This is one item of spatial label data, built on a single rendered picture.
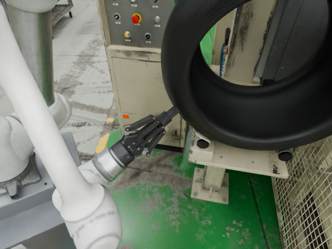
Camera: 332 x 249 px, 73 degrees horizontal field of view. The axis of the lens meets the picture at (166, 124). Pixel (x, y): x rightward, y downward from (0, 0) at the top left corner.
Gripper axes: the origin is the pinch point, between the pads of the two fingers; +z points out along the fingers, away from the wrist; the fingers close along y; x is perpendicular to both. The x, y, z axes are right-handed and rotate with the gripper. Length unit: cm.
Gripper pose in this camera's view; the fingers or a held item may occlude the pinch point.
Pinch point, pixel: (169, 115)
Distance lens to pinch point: 70.6
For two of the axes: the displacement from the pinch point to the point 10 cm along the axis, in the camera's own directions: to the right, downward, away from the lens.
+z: 7.6, -6.3, 1.4
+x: 4.2, 3.2, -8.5
